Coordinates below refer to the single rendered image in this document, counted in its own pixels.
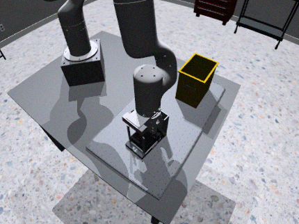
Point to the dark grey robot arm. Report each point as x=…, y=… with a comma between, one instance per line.
x=137, y=23

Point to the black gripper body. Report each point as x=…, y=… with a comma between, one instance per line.
x=154, y=122

